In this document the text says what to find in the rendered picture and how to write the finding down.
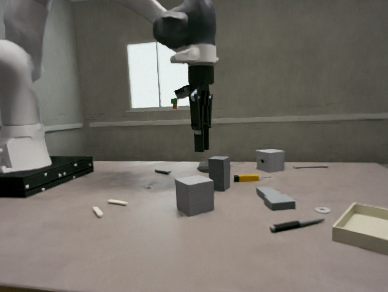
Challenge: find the cream shallow tray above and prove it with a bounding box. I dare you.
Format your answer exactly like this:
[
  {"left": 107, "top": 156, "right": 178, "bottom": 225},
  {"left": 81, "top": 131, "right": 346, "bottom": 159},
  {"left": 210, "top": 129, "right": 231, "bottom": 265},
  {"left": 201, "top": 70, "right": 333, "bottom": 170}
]
[{"left": 332, "top": 203, "right": 388, "bottom": 255}]

